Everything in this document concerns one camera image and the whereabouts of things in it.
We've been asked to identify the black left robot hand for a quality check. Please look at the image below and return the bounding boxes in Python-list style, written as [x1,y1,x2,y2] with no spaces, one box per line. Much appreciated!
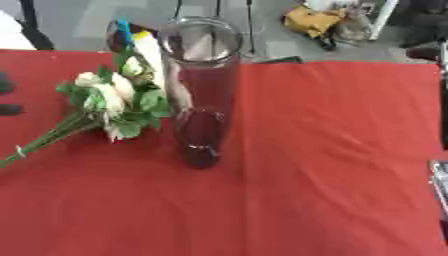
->
[0,70,27,117]

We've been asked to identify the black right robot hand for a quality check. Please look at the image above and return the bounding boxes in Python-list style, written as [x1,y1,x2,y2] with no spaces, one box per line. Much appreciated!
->
[437,61,448,151]

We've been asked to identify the clear tall glass vase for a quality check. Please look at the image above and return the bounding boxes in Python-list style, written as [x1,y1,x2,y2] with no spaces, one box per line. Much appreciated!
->
[155,15,245,170]

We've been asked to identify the black stand leg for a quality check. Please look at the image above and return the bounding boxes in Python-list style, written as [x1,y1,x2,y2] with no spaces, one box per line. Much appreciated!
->
[15,0,56,52]

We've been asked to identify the black bag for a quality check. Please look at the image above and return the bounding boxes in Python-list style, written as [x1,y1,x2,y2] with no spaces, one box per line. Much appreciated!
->
[399,0,448,48]

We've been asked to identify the white flower bouquet green stems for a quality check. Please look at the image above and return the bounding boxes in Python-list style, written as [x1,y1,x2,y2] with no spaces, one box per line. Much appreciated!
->
[0,49,175,170]

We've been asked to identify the white furniture leg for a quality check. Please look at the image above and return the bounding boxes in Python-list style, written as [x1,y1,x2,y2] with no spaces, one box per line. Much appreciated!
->
[365,0,403,42]

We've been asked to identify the clear plastic bag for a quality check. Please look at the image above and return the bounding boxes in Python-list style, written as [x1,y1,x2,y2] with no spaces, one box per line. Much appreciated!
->
[334,2,377,42]

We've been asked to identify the yellow bag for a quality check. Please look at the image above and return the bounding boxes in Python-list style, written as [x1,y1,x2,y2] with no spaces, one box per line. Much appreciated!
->
[281,4,347,39]

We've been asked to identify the black tripod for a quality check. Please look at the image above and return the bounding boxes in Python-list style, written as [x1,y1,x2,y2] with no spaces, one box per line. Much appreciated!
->
[171,0,259,55]

